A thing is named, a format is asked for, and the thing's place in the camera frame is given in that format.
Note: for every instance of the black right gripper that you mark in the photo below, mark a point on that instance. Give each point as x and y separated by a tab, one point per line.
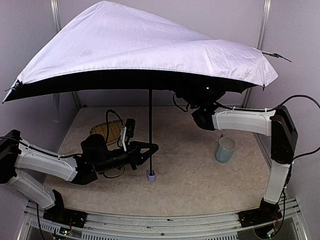
191	96

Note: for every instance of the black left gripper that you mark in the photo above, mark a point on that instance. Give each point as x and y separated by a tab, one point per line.
133	155

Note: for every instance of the lavender folding umbrella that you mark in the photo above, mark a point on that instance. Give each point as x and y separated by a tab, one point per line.
110	46

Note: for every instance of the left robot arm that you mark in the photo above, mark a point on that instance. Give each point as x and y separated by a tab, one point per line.
17	155

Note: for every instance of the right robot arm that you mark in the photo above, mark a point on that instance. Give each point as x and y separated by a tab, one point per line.
276	124

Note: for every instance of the woven bamboo tray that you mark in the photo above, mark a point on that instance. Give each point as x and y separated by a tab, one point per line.
115	128

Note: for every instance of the light blue mug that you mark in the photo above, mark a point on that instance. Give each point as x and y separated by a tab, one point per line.
225	149

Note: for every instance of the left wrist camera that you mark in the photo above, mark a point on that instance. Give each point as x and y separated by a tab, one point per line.
127	133

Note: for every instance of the right aluminium corner post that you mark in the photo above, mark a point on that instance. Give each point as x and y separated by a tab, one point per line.
260	42

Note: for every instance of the aluminium corner post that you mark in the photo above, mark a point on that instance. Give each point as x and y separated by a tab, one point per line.
54	6
260	42

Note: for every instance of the left aluminium corner post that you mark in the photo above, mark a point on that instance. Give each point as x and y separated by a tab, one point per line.
54	6

